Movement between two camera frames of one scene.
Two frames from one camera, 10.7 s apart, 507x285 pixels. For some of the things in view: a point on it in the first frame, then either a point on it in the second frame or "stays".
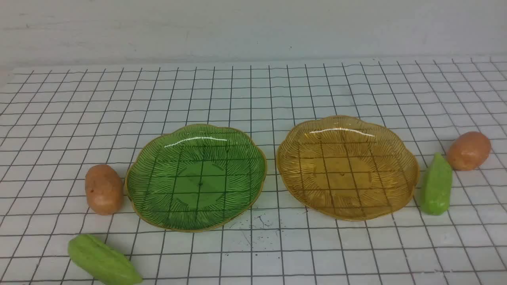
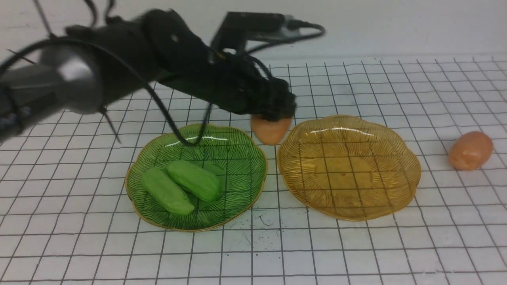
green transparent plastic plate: [194, 177] stays
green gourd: [436, 187] to [200, 183]
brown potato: [469, 151] stays
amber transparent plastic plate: [346, 168] stays
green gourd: [103, 261] to [166, 192]
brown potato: [104, 189] to [270, 132]
